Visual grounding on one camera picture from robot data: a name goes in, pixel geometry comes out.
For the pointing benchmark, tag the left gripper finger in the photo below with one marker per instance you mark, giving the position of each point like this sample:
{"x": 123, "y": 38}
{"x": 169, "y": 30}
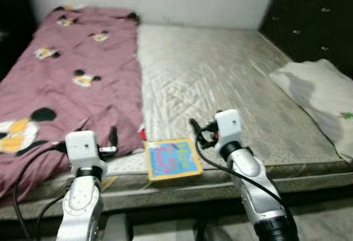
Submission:
{"x": 113, "y": 136}

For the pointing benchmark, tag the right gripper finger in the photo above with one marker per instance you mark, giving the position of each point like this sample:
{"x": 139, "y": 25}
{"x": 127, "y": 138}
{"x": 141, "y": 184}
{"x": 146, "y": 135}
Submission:
{"x": 195, "y": 127}

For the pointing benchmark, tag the colourful yellow-edged book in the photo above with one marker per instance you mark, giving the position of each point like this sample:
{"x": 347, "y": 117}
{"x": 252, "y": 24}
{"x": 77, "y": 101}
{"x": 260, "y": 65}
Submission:
{"x": 172, "y": 159}

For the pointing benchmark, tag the white pillow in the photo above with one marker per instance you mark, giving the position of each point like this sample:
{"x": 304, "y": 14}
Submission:
{"x": 320, "y": 97}

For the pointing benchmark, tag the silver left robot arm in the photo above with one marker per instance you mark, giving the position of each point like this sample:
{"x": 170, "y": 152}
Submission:
{"x": 80, "y": 202}

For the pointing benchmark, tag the small red white item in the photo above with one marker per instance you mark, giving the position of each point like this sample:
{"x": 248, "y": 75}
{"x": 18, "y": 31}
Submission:
{"x": 143, "y": 134}

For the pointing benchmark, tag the white quilted mattress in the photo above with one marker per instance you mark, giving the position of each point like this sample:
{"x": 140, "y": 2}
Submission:
{"x": 209, "y": 81}

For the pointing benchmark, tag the maroon cartoon mouse blanket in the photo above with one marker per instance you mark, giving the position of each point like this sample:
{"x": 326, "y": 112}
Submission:
{"x": 71, "y": 97}

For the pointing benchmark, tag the silver robot left leg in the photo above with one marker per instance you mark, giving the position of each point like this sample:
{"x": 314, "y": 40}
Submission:
{"x": 118, "y": 230}

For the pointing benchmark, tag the silver robot leg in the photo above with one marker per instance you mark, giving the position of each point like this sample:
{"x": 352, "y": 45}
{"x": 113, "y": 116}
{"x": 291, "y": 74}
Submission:
{"x": 212, "y": 234}
{"x": 118, "y": 230}

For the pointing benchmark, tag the silver robot right leg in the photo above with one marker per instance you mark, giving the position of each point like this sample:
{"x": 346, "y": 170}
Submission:
{"x": 212, "y": 234}

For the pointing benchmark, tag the dark tufted headboard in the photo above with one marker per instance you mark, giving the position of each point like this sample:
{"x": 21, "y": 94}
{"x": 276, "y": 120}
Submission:
{"x": 314, "y": 15}

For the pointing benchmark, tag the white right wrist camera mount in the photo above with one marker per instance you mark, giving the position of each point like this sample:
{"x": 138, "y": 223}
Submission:
{"x": 229, "y": 125}

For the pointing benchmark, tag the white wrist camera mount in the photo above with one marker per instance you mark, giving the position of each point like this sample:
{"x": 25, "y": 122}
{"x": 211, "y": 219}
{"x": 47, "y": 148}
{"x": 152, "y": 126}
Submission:
{"x": 229, "y": 125}
{"x": 83, "y": 146}

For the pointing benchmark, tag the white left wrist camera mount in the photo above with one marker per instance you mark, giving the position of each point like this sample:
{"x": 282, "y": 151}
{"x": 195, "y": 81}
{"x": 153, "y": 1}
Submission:
{"x": 83, "y": 146}

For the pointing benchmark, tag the dark bed frame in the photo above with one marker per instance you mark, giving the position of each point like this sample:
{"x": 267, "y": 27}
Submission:
{"x": 165, "y": 210}

